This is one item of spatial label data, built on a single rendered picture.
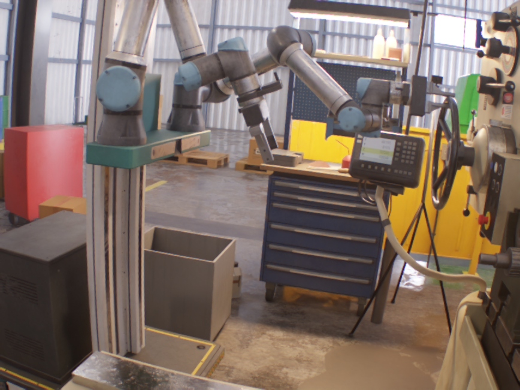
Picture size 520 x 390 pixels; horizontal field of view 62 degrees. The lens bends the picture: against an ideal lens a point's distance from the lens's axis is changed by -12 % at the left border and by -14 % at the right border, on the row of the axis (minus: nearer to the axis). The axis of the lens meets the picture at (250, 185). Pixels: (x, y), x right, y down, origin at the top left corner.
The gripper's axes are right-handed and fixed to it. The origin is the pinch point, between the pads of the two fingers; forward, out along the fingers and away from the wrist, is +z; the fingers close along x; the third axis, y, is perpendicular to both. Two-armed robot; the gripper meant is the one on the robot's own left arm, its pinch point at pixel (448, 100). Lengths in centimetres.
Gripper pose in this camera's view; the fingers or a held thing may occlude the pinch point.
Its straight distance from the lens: 165.6
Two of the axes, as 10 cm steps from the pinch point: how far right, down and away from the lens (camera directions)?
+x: -1.1, 9.9, 0.6
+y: 2.2, -0.4, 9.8
